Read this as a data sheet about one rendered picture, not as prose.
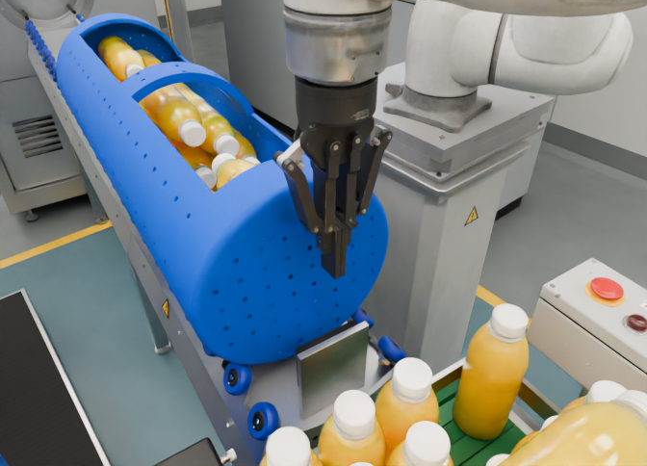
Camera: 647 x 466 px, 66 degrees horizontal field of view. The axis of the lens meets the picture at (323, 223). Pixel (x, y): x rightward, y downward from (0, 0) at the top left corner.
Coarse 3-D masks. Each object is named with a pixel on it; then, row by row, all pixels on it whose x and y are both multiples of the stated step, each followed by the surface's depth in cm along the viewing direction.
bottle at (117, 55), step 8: (104, 40) 113; (112, 40) 112; (120, 40) 113; (104, 48) 111; (112, 48) 109; (120, 48) 107; (128, 48) 108; (104, 56) 111; (112, 56) 107; (120, 56) 105; (128, 56) 105; (136, 56) 106; (112, 64) 106; (120, 64) 104; (128, 64) 104; (136, 64) 104; (144, 64) 108; (120, 72) 105; (120, 80) 108
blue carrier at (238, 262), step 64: (64, 64) 107; (192, 64) 89; (128, 128) 76; (256, 128) 95; (128, 192) 73; (192, 192) 59; (256, 192) 54; (192, 256) 55; (256, 256) 57; (320, 256) 62; (384, 256) 70; (192, 320) 57; (256, 320) 62; (320, 320) 69
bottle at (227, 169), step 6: (222, 162) 71; (228, 162) 69; (234, 162) 68; (240, 162) 67; (246, 162) 68; (222, 168) 68; (228, 168) 67; (234, 168) 66; (240, 168) 66; (246, 168) 66; (222, 174) 67; (228, 174) 66; (234, 174) 65; (222, 180) 66; (228, 180) 66
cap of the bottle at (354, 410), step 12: (348, 396) 48; (360, 396) 48; (336, 408) 47; (348, 408) 47; (360, 408) 47; (372, 408) 47; (336, 420) 47; (348, 420) 46; (360, 420) 46; (372, 420) 47; (348, 432) 47; (360, 432) 47
